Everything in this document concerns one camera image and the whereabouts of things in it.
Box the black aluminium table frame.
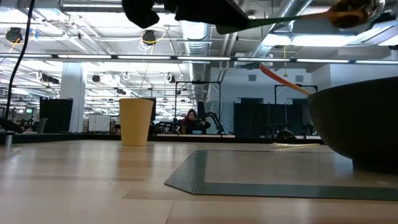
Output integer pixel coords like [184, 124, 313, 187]
[0, 132, 327, 146]

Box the wide black partition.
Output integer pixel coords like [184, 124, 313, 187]
[233, 98, 309, 139]

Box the grey-bordered baking mat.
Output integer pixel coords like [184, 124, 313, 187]
[164, 149, 398, 202]

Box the black hanging cable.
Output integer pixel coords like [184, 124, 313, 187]
[4, 0, 35, 123]

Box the silver ventilation duct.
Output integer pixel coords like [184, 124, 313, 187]
[181, 21, 213, 103]

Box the black bowl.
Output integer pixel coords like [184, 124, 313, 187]
[307, 76, 398, 174]

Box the green-handled gold spoon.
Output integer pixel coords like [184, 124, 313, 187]
[216, 0, 386, 35]

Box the yellow plastic cup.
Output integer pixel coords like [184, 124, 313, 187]
[118, 98, 154, 147]

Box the person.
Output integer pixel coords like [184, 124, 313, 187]
[180, 108, 206, 135]

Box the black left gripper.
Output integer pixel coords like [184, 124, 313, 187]
[121, 0, 249, 29]

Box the white cabinet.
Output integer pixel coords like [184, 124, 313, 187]
[88, 114, 111, 133]

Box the white square pillar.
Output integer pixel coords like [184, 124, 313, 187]
[60, 62, 87, 133]

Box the silver metal post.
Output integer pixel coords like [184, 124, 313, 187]
[4, 130, 15, 151]

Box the black partition panel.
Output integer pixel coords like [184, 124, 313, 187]
[39, 97, 74, 134]

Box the black ceiling cable reel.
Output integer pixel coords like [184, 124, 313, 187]
[5, 27, 24, 44]
[142, 29, 157, 46]

